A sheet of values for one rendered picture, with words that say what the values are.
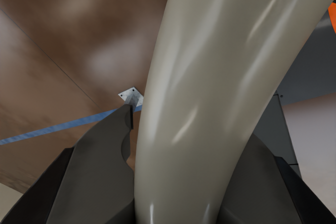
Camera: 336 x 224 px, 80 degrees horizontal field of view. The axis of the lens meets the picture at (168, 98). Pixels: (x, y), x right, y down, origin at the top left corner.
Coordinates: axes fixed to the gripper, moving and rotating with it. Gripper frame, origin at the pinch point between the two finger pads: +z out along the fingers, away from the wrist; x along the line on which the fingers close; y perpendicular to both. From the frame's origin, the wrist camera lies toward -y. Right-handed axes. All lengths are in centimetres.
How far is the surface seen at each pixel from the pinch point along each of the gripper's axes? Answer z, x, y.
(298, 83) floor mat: 115, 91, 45
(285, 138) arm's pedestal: 52, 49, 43
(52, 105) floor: 173, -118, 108
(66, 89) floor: 161, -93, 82
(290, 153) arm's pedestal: 46, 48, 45
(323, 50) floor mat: 108, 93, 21
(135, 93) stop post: 146, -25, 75
